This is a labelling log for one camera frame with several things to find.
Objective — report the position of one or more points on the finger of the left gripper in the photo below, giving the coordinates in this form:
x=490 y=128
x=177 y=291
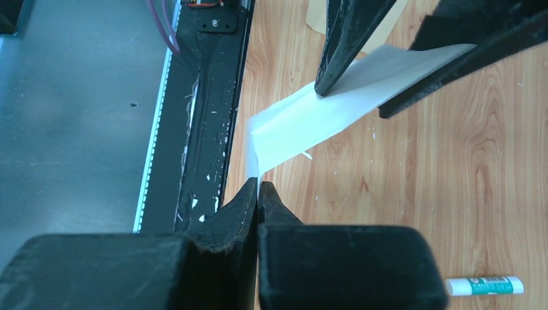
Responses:
x=349 y=25
x=496 y=29

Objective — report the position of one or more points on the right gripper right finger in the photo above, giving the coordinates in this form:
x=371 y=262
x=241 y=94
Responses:
x=305 y=266

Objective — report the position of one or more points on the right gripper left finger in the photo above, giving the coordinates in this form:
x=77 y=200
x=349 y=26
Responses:
x=211 y=266

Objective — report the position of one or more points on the beige letter paper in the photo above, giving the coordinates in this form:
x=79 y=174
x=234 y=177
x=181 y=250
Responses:
x=305 y=119

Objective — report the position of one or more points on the brown paper envelope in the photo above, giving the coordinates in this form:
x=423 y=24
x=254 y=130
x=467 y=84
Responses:
x=316 y=19

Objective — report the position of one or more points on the green white glue stick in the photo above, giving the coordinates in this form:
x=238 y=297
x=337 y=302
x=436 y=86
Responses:
x=494 y=285

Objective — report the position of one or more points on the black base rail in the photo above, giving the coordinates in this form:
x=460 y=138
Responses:
x=187 y=162

